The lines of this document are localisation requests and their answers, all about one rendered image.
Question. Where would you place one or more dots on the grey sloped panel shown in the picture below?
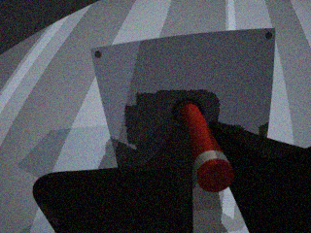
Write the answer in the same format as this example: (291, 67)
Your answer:
(143, 86)

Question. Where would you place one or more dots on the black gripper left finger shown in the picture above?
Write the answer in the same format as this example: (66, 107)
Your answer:
(156, 194)

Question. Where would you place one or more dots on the dark red peg with grey band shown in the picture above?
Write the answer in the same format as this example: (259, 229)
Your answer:
(211, 167)

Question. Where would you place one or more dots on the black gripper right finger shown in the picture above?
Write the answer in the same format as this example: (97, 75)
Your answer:
(272, 180)

